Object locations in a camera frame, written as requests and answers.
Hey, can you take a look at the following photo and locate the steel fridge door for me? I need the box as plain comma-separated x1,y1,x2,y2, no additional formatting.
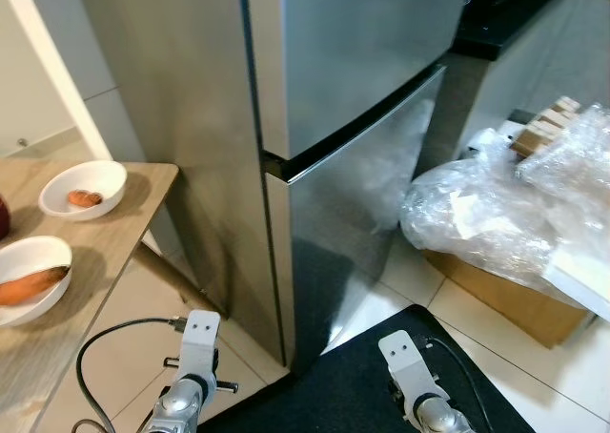
265,66,447,372

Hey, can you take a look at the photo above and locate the steel fridge cabinet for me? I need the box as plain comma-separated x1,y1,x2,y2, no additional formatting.
71,0,292,372

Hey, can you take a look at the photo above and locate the white flat board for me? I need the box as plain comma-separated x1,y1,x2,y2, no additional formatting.
541,245,610,321

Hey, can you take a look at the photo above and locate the brown cardboard box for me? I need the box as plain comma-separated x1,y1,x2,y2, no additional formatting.
424,250,587,350

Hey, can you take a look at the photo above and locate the brown moulded pulp tray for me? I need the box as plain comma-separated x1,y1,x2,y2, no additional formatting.
508,96,582,159

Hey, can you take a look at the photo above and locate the clear plastic wrap bundle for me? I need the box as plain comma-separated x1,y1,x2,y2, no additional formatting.
398,104,610,296

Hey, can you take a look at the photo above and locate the grey kitchen cabinet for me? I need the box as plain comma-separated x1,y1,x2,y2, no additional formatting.
415,0,610,176

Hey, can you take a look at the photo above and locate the black kitchen counter top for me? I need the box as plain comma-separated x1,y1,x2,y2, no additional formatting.
448,0,610,64

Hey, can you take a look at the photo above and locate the black floor mat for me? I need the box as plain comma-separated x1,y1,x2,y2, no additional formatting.
195,304,535,433

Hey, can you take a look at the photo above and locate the steel freezer door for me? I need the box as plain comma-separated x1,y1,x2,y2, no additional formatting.
243,0,473,162

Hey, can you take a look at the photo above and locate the light wooden dining table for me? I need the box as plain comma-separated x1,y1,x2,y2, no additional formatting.
0,159,196,433

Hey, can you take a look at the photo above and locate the small white bowl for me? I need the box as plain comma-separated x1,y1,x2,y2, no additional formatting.
38,160,128,222

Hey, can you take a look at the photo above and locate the short orange carrot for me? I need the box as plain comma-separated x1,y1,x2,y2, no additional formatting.
67,190,104,208

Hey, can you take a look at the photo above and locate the long orange carrot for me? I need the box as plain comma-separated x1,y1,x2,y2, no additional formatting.
0,266,70,307

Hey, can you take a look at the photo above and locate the large white oval bowl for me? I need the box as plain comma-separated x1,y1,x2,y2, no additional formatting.
0,236,73,327

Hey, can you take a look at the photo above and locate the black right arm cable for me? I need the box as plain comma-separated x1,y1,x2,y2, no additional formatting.
424,336,497,433

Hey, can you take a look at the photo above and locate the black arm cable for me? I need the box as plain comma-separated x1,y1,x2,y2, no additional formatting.
74,317,192,433
424,336,497,433

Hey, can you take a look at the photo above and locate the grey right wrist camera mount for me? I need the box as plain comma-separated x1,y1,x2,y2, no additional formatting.
378,330,435,401

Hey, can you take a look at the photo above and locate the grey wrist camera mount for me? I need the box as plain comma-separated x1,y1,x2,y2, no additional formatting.
378,330,435,401
181,310,222,377

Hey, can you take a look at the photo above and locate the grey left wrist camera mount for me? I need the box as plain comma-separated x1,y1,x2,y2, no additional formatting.
181,310,222,377

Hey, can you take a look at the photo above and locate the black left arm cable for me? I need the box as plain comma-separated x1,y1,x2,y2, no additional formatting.
74,317,192,433

